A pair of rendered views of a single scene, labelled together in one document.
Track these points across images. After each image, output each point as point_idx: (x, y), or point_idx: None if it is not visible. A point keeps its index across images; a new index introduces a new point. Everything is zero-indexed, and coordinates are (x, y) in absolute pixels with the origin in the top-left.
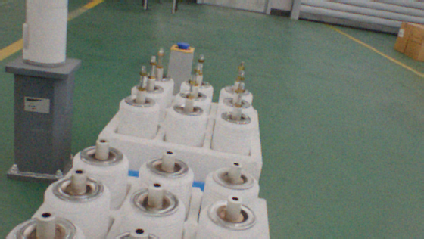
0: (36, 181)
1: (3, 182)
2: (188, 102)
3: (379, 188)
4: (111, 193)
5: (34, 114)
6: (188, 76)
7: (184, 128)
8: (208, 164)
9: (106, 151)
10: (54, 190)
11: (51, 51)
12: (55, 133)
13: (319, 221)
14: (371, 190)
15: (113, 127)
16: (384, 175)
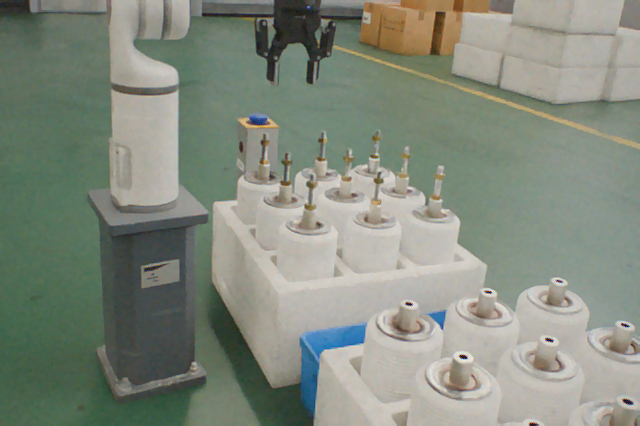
0: (167, 391)
1: (121, 412)
2: (377, 209)
3: (536, 251)
4: None
5: (156, 289)
6: (276, 162)
7: (385, 247)
8: (425, 287)
9: (416, 316)
10: (447, 392)
11: (171, 182)
12: (188, 308)
13: None
14: (531, 256)
15: (277, 273)
16: (524, 232)
